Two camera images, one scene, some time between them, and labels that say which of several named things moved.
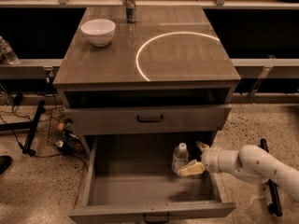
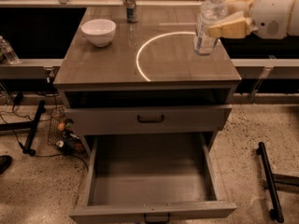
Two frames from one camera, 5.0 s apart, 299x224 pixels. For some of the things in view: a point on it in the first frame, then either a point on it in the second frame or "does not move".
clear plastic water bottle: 180,157 -> 212,10
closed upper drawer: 107,119 does not move
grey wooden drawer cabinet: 161,81 does not move
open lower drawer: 132,179 does not move
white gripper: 210,160 -> 270,16
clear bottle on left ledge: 8,52 does not move
